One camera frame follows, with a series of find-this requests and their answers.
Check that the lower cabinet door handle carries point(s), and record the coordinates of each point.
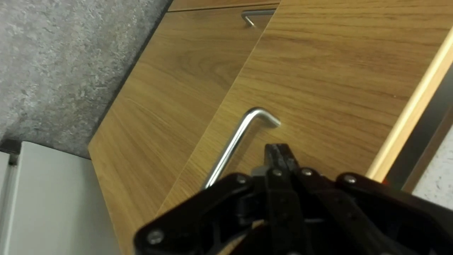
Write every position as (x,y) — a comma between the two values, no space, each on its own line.
(257,18)

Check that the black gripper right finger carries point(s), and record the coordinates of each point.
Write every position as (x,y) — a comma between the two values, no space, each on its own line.
(290,161)

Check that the silver drawer handle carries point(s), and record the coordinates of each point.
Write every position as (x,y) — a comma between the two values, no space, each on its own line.
(237,137)

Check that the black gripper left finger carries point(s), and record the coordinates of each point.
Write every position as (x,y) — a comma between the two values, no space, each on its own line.
(273,155)

